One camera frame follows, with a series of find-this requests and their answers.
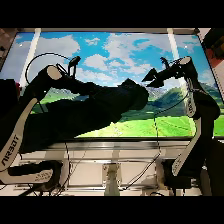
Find blue jeans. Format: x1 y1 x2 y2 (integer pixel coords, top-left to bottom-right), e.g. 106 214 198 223
29 77 150 149

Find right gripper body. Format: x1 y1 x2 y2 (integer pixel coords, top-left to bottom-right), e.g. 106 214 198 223
155 64 184 85

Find silver frame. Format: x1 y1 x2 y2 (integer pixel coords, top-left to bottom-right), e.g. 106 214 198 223
0 137 224 197

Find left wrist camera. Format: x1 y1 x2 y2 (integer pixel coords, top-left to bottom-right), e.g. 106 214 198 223
67 55 82 78

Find black cable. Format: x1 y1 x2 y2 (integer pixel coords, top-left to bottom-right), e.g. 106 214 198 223
120 95 190 192
52 141 73 196
24 52 73 85

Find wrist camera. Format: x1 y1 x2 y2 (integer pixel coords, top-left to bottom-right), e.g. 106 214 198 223
159 56 172 71
67 55 82 78

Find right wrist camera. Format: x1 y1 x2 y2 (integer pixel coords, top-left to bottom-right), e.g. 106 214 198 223
159 56 172 71

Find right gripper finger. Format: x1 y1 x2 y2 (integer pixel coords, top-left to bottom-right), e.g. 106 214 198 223
146 79 165 89
141 67 160 82

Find heap of clothes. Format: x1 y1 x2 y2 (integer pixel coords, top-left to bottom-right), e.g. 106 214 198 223
0 78 22 113
201 28 224 73

